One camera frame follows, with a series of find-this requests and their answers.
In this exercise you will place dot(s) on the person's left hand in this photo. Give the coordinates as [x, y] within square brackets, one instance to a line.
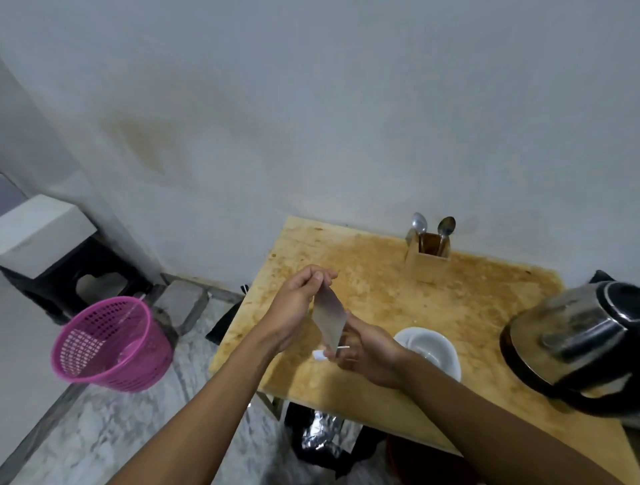
[287, 312]

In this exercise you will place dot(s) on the person's right hand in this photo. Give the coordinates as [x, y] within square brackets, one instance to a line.
[372, 357]

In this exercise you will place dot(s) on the person's left thumb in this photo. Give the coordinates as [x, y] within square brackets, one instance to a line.
[326, 277]

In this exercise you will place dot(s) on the person's right thumb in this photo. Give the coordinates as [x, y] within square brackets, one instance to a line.
[361, 327]

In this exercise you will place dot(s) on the grey paper sachet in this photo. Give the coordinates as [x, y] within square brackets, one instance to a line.
[330, 315]

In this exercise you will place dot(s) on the person's right forearm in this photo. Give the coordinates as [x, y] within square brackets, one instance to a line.
[490, 434]

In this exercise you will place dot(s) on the person's left forearm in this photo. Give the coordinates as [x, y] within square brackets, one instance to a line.
[210, 414]

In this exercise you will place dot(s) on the small white paper tag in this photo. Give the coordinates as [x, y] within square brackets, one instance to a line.
[319, 355]

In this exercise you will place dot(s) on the white ceramic cup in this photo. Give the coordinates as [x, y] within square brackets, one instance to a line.
[432, 349]

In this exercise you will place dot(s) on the wooden utensil holder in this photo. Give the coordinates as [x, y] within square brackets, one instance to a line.
[425, 262]

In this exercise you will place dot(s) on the black object beside table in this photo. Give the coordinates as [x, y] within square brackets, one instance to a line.
[227, 320]

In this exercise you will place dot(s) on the metal spoon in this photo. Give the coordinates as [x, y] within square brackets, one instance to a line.
[419, 223]
[445, 230]

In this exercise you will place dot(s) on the black bag with silver foil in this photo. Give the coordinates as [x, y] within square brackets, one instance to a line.
[325, 434]

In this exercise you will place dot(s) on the grey stone block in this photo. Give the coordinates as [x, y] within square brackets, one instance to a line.
[180, 302]

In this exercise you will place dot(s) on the stainless steel electric kettle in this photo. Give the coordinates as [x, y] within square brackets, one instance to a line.
[575, 344]

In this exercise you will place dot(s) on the pink plastic basket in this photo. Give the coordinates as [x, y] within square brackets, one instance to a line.
[120, 344]

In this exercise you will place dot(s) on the black plastic stool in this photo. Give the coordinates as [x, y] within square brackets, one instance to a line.
[60, 287]

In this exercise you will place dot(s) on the white box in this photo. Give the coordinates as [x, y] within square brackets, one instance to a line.
[42, 232]

